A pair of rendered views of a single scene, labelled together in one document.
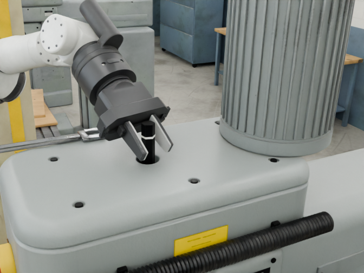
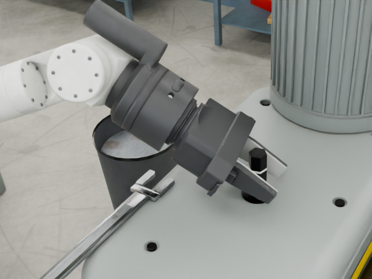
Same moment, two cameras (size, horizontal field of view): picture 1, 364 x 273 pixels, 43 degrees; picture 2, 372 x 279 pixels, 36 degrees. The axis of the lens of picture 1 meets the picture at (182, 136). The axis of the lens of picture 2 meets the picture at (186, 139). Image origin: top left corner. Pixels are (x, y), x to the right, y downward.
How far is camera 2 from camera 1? 0.44 m
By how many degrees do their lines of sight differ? 25
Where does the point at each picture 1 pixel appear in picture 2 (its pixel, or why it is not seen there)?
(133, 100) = (225, 129)
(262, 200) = not seen: outside the picture
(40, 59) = (32, 108)
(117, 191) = (284, 259)
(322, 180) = not seen: hidden behind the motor
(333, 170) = not seen: hidden behind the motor
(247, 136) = (341, 118)
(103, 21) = (138, 32)
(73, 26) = (102, 54)
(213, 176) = (351, 187)
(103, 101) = (196, 148)
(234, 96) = (316, 75)
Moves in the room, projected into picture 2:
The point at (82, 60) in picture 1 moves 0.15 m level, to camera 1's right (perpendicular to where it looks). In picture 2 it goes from (137, 99) to (250, 60)
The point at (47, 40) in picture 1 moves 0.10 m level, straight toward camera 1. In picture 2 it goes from (67, 85) to (127, 118)
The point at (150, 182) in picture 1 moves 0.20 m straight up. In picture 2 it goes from (301, 228) to (313, 73)
